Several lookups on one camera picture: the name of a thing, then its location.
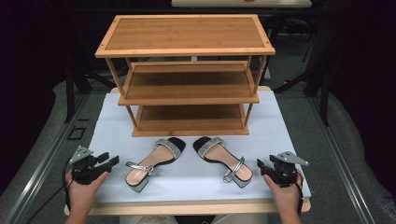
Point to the pale background table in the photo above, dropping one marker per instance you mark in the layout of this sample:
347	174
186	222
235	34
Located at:
218	3

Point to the black metal stand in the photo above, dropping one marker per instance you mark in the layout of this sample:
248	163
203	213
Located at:
325	93
70	93

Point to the person's right hand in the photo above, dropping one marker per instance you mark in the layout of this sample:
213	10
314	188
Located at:
287	197

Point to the person's left hand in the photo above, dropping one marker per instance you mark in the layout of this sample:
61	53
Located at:
81	194

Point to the wooden three-tier shoe rack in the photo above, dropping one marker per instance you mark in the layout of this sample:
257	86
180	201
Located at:
186	34

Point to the light wooden table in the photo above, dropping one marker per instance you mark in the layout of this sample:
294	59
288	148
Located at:
186	207

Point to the white foam board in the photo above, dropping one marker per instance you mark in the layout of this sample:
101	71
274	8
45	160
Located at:
193	183

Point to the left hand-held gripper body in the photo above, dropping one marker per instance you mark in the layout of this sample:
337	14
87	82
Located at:
84	169

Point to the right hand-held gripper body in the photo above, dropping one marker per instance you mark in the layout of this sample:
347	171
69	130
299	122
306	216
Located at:
285	171

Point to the metal floor rail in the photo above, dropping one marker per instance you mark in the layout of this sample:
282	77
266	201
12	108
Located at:
345	174
37	174

